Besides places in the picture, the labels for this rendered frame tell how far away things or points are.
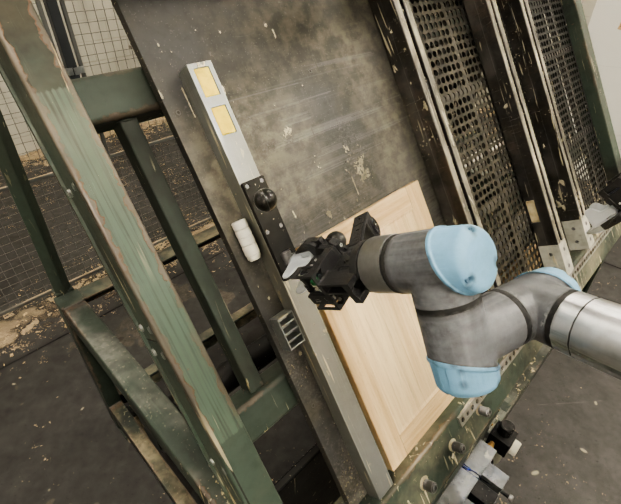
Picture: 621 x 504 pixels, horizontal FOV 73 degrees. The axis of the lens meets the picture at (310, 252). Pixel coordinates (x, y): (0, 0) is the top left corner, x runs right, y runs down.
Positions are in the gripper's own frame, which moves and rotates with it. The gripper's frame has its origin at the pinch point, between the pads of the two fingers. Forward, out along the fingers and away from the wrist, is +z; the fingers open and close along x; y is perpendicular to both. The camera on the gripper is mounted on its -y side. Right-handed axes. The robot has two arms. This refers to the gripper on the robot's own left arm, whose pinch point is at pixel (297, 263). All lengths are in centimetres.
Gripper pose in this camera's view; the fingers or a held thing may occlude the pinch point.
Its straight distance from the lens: 72.8
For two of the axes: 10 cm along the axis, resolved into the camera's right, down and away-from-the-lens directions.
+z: -6.0, 0.8, 8.0
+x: 6.0, 7.0, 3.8
